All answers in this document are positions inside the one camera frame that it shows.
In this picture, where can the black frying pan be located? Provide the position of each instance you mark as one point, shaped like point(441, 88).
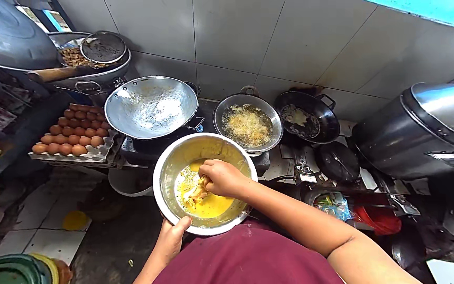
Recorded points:
point(329, 120)

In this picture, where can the person's body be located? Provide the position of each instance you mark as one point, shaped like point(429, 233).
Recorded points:
point(250, 258)

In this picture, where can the person's left hand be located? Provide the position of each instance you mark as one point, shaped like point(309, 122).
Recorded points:
point(170, 240)

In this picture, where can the yellow plastic basin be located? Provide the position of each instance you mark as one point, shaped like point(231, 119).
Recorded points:
point(50, 266)

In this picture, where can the person's left forearm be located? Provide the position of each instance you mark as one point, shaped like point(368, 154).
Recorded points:
point(153, 266)

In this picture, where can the large silver wok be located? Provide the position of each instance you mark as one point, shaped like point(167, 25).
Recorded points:
point(148, 106)

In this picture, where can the white plastic bucket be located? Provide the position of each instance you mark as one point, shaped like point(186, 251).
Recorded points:
point(126, 185)

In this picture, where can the grey wok with oil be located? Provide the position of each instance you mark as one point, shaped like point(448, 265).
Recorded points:
point(221, 106)

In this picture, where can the person's right fingers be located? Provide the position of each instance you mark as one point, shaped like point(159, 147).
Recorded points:
point(207, 171)

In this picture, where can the colourful clear plastic bag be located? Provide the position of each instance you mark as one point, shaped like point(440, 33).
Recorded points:
point(335, 207)

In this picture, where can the black round lid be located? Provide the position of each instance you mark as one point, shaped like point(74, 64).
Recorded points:
point(335, 157)

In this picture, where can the stack of cardboard egg trays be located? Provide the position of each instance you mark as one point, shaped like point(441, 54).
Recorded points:
point(97, 154)

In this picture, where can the large aluminium pot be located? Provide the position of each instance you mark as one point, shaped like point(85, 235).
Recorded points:
point(112, 75)

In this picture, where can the red plastic bag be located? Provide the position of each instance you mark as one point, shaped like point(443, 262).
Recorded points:
point(380, 223)

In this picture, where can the person's left fingers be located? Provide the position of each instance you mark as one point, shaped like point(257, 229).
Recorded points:
point(165, 222)

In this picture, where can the steel mixing bowl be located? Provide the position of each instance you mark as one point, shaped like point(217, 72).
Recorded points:
point(164, 185)

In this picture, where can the yellow egg batter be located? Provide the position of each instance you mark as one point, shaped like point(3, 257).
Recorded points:
point(215, 207)

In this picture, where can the bright blue panel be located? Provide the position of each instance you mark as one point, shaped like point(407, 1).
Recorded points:
point(443, 12)

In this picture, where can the pile of brown eggs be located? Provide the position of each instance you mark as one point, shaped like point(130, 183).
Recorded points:
point(76, 132)

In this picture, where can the black gas stove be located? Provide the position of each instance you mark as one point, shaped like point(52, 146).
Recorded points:
point(136, 153)

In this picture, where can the round metal strainer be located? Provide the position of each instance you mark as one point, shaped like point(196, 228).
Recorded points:
point(103, 47)

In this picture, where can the person's right forearm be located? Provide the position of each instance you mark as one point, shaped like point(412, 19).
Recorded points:
point(308, 227)

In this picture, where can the white flat board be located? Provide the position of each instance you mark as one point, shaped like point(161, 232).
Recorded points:
point(453, 272)

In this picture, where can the pile of brown fried bits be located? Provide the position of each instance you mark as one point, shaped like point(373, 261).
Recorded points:
point(72, 57)

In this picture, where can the green plastic basin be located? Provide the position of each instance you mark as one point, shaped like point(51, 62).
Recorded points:
point(10, 270)

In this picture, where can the large aluminium lid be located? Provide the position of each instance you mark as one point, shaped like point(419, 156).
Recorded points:
point(12, 37)

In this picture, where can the pale fried piece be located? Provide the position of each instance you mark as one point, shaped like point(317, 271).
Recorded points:
point(296, 116)

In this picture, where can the large steel stockpot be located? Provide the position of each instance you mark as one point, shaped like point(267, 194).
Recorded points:
point(396, 138)

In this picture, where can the person's right hand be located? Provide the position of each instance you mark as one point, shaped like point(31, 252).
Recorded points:
point(226, 179)

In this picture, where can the batter-coated food piece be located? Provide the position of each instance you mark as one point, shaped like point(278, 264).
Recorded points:
point(197, 193)

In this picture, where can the frying golden battered food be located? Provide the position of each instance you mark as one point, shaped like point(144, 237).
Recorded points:
point(248, 124)

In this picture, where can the person's left thumb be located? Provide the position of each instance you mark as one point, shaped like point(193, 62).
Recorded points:
point(182, 225)

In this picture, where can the yellow round object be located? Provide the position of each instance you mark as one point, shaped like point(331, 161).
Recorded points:
point(75, 221)

